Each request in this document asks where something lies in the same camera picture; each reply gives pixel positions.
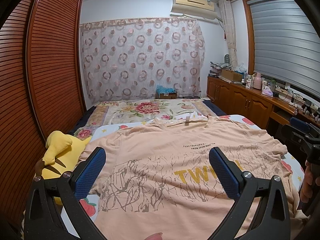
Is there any person's right hand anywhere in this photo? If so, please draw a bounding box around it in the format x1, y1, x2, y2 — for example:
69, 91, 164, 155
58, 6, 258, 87
300, 161, 320, 203

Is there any beige wall air conditioner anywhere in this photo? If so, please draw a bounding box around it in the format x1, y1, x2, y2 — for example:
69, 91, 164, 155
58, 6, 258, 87
171, 0, 217, 20

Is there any yellow pikachu plush toy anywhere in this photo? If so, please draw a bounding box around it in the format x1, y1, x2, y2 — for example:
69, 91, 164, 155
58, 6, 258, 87
35, 130, 93, 207

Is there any purple tissue pack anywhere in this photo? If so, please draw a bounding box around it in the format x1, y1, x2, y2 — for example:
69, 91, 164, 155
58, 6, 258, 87
261, 86, 273, 98

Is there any peach printed t-shirt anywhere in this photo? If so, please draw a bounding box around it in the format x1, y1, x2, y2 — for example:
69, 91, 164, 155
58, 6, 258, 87
80, 117, 303, 239

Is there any white strawberry flower board cover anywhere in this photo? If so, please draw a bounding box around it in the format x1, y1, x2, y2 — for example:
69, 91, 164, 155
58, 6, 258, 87
61, 113, 304, 237

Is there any beige tied side curtain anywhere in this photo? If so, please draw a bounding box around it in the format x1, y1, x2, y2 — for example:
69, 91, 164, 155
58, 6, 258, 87
219, 0, 238, 69

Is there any cardboard box on sideboard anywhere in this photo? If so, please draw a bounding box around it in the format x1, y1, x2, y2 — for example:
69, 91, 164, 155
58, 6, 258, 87
221, 69, 243, 82

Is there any pink circle pattern curtain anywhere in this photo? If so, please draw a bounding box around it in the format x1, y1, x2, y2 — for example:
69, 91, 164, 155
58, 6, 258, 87
80, 17, 205, 103

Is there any floral quilt bedspread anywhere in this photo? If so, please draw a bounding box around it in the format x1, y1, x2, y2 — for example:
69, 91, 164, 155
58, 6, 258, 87
71, 98, 224, 140

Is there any wooden louvered wardrobe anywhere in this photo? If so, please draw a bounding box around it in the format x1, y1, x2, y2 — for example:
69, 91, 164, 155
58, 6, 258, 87
1, 0, 85, 227

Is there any stack of folded cloths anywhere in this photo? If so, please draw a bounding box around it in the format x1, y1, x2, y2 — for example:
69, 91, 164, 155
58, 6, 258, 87
209, 62, 232, 76

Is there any grey window roller blind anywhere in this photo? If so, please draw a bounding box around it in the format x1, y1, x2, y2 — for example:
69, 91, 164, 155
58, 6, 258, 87
248, 0, 319, 96

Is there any cardboard box with blue items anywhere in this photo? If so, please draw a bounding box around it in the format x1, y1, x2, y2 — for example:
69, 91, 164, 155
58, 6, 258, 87
155, 85, 177, 99

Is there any pink thermos jug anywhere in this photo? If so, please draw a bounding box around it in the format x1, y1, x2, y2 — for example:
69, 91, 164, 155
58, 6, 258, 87
253, 73, 262, 90

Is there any wooden sideboard cabinet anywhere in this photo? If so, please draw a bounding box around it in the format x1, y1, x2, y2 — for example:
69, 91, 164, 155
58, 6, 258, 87
207, 76, 319, 140

